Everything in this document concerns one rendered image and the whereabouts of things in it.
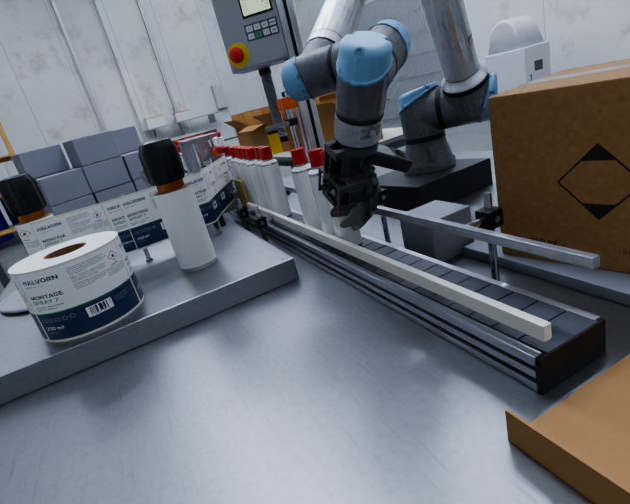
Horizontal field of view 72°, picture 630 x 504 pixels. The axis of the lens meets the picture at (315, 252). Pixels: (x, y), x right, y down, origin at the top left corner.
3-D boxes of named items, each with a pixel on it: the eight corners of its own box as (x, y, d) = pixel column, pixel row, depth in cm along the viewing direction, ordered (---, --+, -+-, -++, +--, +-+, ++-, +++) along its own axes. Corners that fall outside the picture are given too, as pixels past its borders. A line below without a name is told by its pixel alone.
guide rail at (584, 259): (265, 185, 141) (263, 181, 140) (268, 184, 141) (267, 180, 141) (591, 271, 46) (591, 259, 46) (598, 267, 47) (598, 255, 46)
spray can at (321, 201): (321, 243, 96) (298, 152, 89) (341, 235, 98) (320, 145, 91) (332, 248, 92) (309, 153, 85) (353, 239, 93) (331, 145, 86)
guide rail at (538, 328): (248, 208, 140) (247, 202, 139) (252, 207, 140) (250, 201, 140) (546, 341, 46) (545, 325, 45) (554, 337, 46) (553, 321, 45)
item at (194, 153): (201, 212, 158) (177, 143, 149) (234, 201, 162) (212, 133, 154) (209, 218, 146) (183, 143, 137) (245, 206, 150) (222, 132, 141)
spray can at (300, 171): (304, 235, 104) (282, 151, 97) (323, 228, 106) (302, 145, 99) (313, 239, 100) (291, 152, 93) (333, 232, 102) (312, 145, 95)
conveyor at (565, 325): (215, 203, 192) (212, 194, 191) (232, 197, 195) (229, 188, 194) (549, 382, 48) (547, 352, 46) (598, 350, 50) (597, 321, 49)
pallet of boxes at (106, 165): (160, 222, 607) (124, 128, 562) (189, 226, 542) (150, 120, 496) (61, 262, 530) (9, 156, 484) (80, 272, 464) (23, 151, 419)
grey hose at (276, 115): (275, 142, 132) (256, 70, 125) (286, 139, 133) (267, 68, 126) (280, 142, 129) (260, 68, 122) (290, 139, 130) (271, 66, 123)
